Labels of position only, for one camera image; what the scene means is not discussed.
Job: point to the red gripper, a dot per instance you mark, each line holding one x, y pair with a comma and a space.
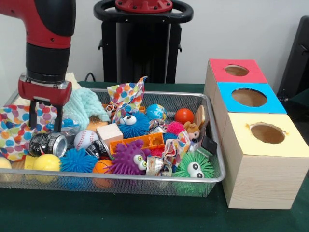
43, 91

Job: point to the polka dot paper napkin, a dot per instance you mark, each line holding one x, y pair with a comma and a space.
125, 94

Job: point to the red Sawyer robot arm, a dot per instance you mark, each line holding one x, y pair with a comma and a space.
48, 29

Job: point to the wooden three-hole box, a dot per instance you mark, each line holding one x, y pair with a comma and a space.
260, 181

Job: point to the crushed silver can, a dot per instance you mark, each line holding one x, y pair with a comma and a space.
46, 145

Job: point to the mint green cloth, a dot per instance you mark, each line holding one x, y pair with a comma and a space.
84, 104

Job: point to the yellow smiley ball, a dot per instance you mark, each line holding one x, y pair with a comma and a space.
47, 162

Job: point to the crushed black can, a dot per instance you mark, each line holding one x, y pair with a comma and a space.
99, 149

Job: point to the purple spiky toy with eyes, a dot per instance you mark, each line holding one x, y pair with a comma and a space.
126, 157

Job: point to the blue spiky ball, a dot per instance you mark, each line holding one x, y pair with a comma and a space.
137, 126

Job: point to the globe print ball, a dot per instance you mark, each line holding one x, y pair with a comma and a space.
156, 112

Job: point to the dark green tablecloth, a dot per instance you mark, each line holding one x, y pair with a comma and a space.
144, 212
301, 101

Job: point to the red rubber ball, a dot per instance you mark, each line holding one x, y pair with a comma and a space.
184, 116

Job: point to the green spiky toy with eyes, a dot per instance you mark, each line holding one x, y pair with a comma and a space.
186, 162

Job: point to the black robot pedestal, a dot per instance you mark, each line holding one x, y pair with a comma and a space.
135, 48

